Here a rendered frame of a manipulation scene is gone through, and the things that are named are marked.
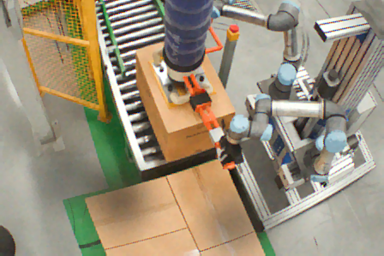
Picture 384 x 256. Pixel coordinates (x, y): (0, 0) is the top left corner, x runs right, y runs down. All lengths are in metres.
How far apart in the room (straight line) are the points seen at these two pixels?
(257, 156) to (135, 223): 1.16
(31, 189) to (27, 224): 0.34
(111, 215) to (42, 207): 0.90
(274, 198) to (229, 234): 0.65
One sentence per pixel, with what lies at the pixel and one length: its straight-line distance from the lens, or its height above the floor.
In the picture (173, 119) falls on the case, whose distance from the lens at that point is 2.42.
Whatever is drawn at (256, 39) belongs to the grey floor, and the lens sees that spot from 4.24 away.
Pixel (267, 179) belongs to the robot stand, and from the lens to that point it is 3.30.
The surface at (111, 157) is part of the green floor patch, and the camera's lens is 3.50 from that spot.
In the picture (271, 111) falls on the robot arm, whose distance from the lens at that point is 1.99.
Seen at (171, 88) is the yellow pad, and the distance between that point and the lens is 2.46.
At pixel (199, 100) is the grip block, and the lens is 2.32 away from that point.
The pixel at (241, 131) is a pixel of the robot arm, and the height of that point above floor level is 1.54.
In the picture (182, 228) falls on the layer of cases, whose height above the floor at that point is 0.54.
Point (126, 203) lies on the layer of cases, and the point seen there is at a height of 0.54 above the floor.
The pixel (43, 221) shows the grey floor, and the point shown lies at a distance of 3.43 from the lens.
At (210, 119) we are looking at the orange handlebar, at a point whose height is 1.22.
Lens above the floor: 3.21
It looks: 61 degrees down
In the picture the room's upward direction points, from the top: 9 degrees clockwise
